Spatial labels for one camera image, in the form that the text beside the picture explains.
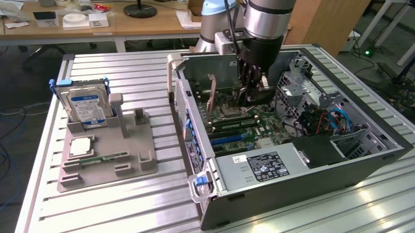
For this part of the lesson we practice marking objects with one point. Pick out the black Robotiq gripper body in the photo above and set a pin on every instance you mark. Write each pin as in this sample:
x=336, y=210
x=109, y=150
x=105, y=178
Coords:
x=262, y=51

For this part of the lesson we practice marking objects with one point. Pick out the graphics card with metal bracket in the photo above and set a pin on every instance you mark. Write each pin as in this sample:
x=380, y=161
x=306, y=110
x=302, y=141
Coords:
x=259, y=97

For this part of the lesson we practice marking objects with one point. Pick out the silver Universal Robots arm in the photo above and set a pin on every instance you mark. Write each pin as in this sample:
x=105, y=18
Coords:
x=266, y=19

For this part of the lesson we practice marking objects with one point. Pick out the perforated metal disk bay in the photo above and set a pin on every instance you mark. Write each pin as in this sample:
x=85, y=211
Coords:
x=291, y=97

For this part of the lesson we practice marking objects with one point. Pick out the CPU socket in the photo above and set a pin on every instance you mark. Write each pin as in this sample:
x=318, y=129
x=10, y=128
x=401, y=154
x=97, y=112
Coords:
x=231, y=112

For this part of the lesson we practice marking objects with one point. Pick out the green motherboard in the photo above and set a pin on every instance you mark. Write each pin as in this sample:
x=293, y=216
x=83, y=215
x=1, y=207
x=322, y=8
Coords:
x=259, y=126

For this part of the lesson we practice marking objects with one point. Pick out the RAM stick with black chips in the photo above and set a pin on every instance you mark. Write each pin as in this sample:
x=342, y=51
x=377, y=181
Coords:
x=234, y=125

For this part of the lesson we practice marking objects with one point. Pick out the wooden cabinet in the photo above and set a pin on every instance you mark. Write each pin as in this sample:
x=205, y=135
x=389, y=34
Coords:
x=325, y=24

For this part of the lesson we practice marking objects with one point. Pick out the white booklet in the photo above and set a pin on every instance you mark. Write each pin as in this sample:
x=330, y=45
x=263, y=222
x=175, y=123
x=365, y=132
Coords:
x=189, y=23

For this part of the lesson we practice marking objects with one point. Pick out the blue expansion slot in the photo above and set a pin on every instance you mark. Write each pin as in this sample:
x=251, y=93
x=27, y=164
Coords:
x=227, y=140

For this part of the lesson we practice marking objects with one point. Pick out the brown cardboard box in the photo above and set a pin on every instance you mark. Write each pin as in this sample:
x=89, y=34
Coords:
x=194, y=8

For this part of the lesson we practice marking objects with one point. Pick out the white floor socket box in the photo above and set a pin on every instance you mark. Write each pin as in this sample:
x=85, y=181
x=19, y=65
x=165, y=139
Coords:
x=352, y=43

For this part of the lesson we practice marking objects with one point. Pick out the green indicator light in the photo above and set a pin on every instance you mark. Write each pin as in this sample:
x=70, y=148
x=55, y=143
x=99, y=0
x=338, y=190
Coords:
x=368, y=52

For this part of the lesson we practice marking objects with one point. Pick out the grey power supply unit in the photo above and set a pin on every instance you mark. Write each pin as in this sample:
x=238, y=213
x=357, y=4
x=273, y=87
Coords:
x=234, y=174

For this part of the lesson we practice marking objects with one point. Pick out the black round stand base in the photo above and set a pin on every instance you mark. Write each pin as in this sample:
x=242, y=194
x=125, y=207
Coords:
x=139, y=11

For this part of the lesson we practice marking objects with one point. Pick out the grey angled disk bay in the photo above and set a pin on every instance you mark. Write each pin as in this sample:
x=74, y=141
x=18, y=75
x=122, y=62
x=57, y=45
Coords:
x=357, y=145

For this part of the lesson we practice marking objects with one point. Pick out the black open PC case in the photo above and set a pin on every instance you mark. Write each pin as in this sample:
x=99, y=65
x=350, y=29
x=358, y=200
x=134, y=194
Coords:
x=291, y=194

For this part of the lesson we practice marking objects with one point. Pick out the small white labelled box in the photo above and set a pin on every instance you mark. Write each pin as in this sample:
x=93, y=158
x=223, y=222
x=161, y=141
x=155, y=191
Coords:
x=98, y=21

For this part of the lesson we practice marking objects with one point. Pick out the hard disk in blue caddy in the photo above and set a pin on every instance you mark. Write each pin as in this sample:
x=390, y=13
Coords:
x=86, y=106

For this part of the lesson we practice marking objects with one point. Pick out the grey parts rack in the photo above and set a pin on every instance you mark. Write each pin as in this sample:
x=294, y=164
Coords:
x=110, y=145

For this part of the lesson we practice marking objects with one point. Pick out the red packet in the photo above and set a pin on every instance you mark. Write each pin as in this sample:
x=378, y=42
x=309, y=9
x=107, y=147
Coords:
x=101, y=7

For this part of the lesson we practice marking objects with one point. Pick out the green RAM stick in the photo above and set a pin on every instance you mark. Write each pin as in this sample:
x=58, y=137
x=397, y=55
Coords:
x=98, y=160

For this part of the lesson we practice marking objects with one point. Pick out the silver CPU chip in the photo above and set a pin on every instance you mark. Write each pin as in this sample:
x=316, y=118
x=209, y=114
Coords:
x=81, y=146

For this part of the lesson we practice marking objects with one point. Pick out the wooden desk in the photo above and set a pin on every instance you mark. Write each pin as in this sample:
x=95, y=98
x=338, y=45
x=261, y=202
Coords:
x=49, y=34

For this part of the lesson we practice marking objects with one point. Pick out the white box with black top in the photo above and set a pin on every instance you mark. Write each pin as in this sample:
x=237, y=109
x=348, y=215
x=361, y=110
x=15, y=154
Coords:
x=46, y=21

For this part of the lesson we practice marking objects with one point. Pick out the grey cup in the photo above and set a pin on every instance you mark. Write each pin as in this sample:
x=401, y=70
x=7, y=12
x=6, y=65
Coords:
x=47, y=3

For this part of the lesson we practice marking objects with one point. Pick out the white paper tag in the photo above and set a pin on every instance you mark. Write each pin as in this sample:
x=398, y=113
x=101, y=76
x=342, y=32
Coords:
x=17, y=24

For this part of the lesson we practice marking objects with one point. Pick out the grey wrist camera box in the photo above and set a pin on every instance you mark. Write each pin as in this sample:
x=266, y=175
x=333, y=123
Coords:
x=223, y=43

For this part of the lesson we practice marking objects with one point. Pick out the white table frame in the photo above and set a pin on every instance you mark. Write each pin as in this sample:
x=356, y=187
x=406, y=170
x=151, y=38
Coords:
x=405, y=57

